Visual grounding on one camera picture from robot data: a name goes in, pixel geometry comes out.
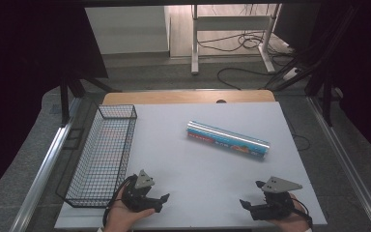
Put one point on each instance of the wooden table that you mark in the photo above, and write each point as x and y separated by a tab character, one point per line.
186	96

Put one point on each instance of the white power strip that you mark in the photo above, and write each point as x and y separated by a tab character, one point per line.
291	73

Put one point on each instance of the black stand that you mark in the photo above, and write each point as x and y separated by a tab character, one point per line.
65	100

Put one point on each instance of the blue plastic wrap roll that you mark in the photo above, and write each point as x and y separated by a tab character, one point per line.
228	139

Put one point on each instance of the person's right hand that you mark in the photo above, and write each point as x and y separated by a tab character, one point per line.
292	221

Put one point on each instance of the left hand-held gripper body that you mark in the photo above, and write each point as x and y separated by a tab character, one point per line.
137	197

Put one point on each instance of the aluminium rail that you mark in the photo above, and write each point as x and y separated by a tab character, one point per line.
42	174
348	167

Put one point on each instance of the white desk frame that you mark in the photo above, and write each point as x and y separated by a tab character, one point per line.
228	23

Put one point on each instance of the white cabinet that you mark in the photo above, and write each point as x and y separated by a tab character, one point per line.
125	29

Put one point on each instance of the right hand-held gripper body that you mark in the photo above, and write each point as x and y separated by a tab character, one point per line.
274	202

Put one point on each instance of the black curtain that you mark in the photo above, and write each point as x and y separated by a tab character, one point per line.
29	64
364	64

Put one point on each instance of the person's left hand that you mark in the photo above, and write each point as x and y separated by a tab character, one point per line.
121	216

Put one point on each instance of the white table mat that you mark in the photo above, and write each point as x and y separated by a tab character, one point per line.
203	183

